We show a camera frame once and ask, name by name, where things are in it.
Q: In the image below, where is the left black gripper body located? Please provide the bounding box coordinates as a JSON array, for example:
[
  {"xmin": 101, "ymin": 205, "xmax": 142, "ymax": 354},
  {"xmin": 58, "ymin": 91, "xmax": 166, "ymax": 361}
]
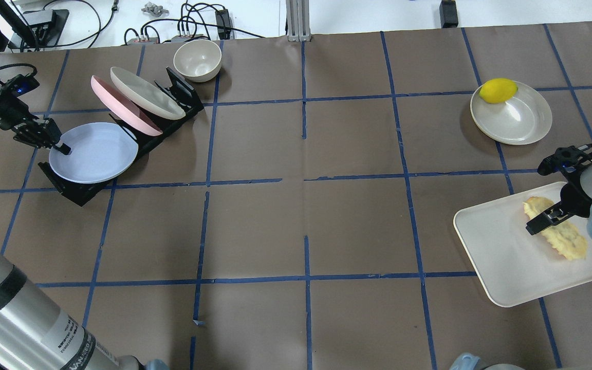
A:
[{"xmin": 12, "ymin": 119, "xmax": 63, "ymax": 150}]

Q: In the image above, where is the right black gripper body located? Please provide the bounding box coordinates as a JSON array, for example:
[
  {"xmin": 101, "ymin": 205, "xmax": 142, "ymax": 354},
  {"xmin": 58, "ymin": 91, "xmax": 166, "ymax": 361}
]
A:
[{"xmin": 553, "ymin": 183, "xmax": 592, "ymax": 219}]

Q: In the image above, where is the blue plate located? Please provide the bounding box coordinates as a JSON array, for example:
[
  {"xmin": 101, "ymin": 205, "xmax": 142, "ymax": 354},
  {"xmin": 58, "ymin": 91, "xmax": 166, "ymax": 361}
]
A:
[{"xmin": 48, "ymin": 122, "xmax": 139, "ymax": 183}]

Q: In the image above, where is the pink plate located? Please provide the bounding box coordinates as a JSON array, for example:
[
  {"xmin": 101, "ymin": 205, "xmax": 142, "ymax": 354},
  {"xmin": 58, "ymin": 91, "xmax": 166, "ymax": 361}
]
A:
[{"xmin": 90, "ymin": 75, "xmax": 163, "ymax": 137}]

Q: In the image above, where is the round cream plate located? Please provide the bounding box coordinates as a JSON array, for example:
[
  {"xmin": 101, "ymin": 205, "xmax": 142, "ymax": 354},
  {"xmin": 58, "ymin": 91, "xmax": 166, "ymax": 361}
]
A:
[{"xmin": 469, "ymin": 81, "xmax": 553, "ymax": 145}]

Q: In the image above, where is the cream plate in rack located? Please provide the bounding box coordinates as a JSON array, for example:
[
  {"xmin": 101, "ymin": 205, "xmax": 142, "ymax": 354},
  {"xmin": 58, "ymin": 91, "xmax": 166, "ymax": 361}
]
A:
[{"xmin": 110, "ymin": 66, "xmax": 186, "ymax": 120}]

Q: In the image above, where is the black dish rack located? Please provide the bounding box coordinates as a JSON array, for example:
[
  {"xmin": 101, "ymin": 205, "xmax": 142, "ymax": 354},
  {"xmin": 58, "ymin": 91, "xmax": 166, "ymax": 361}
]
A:
[{"xmin": 38, "ymin": 67, "xmax": 204, "ymax": 206}]

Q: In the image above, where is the white rectangular tray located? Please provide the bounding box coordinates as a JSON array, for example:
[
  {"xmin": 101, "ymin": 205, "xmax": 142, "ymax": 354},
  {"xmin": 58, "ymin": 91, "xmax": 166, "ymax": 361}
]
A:
[{"xmin": 453, "ymin": 182, "xmax": 592, "ymax": 307}]

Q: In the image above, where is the black monitor stand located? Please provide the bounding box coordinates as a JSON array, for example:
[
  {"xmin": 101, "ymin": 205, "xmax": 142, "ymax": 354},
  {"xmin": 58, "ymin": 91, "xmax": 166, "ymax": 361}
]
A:
[{"xmin": 0, "ymin": 1, "xmax": 70, "ymax": 50}]

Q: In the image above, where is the yellow lemon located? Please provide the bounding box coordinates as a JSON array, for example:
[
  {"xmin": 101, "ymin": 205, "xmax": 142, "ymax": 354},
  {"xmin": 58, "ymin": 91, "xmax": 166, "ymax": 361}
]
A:
[{"xmin": 478, "ymin": 78, "xmax": 519, "ymax": 104}]

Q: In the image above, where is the cream bowl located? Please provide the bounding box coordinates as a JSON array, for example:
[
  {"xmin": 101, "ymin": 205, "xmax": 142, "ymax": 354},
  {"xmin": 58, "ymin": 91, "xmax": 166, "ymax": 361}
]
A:
[{"xmin": 173, "ymin": 39, "xmax": 223, "ymax": 83}]

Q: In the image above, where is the small metal clamp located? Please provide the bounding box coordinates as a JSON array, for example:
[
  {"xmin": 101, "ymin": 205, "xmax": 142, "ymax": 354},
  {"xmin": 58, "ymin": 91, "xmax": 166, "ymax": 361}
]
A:
[{"xmin": 141, "ymin": 2, "xmax": 170, "ymax": 18}]

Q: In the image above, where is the black power brick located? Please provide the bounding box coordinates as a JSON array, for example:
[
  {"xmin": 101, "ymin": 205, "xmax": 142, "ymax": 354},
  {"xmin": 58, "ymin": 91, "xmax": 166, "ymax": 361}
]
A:
[{"xmin": 215, "ymin": 9, "xmax": 233, "ymax": 40}]

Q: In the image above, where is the black power adapter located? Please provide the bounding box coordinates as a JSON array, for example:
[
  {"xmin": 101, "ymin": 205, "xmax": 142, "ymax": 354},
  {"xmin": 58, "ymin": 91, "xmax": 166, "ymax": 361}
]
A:
[{"xmin": 439, "ymin": 0, "xmax": 459, "ymax": 29}]

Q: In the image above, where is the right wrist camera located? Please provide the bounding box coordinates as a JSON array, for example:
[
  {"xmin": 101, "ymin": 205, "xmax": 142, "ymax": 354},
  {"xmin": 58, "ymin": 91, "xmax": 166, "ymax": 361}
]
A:
[{"xmin": 536, "ymin": 143, "xmax": 592, "ymax": 179}]

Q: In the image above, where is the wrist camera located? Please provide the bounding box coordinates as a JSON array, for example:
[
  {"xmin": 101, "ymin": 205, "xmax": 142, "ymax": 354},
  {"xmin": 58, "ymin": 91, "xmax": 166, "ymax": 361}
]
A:
[
  {"xmin": 0, "ymin": 73, "xmax": 40, "ymax": 98},
  {"xmin": 536, "ymin": 143, "xmax": 592, "ymax": 179}
]

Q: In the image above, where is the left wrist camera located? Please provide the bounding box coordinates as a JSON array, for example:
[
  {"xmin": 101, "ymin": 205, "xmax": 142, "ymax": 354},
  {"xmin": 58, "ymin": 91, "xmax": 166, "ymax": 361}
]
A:
[{"xmin": 0, "ymin": 73, "xmax": 40, "ymax": 98}]

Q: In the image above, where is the aluminium frame post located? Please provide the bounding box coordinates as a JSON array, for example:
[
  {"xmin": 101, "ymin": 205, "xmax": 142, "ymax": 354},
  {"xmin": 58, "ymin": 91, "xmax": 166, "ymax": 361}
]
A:
[{"xmin": 286, "ymin": 0, "xmax": 312, "ymax": 42}]

